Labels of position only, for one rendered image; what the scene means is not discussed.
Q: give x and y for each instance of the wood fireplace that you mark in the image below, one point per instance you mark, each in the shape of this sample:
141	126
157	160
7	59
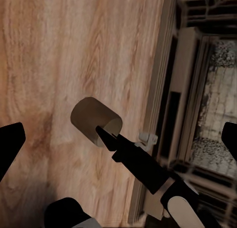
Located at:
193	93

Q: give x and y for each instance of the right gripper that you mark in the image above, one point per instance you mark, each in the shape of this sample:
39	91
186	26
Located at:
137	161

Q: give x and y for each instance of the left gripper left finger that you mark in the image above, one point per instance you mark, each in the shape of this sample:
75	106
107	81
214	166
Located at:
12	137

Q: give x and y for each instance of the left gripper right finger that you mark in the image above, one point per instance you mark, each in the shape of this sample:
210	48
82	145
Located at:
229	138

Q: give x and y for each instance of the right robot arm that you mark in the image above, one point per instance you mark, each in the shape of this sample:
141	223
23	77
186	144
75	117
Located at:
180	200

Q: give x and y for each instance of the pillar candle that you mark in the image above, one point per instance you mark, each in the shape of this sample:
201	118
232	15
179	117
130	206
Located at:
90	113

